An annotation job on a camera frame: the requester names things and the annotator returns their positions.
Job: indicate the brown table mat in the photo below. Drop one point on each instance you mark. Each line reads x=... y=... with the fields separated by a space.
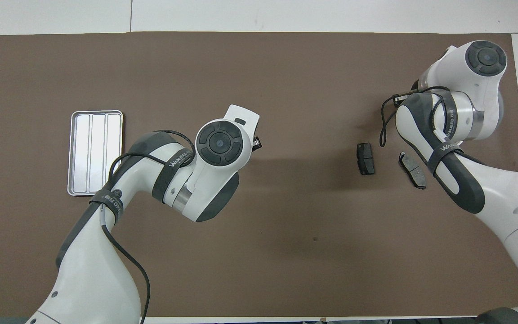
x=286 y=67

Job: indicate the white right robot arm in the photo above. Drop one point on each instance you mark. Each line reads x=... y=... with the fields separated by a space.
x=484 y=90

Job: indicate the short dark brake pad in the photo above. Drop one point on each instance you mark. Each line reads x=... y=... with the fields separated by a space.
x=368 y=155

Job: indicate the long dark brake pad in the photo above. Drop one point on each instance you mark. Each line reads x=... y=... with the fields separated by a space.
x=414 y=173

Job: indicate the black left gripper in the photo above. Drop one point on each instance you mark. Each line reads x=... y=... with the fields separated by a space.
x=256 y=144

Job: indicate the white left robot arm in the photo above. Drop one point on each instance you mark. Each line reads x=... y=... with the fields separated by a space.
x=83 y=279

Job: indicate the silver metal tray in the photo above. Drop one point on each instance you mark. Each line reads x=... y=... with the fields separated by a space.
x=83 y=153

